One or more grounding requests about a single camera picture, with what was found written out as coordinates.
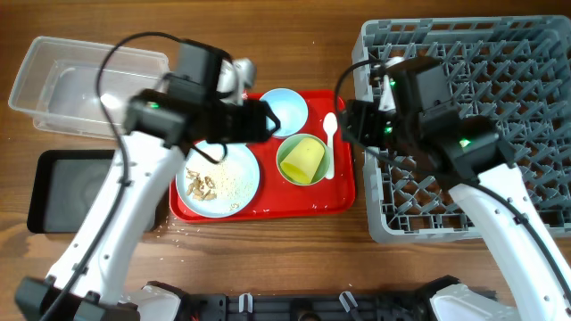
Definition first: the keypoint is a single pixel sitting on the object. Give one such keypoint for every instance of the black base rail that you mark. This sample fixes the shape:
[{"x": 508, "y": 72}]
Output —
[{"x": 381, "y": 306}]

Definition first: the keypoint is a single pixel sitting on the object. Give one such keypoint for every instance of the yellow plastic cup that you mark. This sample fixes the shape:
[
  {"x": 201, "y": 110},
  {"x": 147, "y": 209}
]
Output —
[{"x": 302, "y": 162}]

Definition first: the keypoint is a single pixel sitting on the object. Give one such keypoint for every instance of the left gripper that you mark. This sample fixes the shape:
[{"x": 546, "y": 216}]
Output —
[{"x": 255, "y": 129}]

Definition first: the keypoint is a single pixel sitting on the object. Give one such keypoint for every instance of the red serving tray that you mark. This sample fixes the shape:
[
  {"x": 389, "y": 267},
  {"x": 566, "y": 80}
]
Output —
[{"x": 277, "y": 198}]

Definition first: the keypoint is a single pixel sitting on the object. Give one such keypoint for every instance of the light blue bowl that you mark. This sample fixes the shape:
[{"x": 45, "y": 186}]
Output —
[{"x": 290, "y": 108}]

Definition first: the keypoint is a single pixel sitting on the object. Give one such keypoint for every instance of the black rectangular tray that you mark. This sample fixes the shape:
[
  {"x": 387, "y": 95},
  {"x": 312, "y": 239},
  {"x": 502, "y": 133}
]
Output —
[{"x": 65, "y": 186}]

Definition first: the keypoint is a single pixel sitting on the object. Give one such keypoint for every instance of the white plastic spoon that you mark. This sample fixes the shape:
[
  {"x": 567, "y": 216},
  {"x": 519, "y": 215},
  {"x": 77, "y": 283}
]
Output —
[{"x": 330, "y": 126}]

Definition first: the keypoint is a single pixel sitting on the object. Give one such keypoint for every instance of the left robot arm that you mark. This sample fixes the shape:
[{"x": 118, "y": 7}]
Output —
[{"x": 201, "y": 100}]

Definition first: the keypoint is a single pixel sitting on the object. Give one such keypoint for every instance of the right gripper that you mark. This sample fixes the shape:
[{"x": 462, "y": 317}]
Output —
[{"x": 362, "y": 116}]

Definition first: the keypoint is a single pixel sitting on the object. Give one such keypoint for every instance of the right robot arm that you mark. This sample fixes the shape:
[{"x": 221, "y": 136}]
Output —
[{"x": 474, "y": 164}]

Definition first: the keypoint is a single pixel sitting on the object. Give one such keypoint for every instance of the green bowl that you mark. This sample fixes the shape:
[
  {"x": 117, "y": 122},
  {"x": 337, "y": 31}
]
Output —
[{"x": 289, "y": 144}]

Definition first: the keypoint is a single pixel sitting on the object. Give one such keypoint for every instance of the light blue plate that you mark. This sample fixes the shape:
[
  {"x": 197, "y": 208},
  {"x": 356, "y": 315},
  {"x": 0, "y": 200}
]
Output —
[{"x": 236, "y": 174}]

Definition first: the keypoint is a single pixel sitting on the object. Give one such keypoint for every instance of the clear plastic bin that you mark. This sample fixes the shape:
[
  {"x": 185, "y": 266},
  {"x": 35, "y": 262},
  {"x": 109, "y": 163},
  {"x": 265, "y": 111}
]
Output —
[{"x": 55, "y": 85}]

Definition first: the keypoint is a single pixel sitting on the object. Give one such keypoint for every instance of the peanut shells food scraps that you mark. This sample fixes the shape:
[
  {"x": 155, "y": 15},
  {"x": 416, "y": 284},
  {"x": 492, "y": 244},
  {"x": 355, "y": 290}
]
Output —
[{"x": 200, "y": 188}]

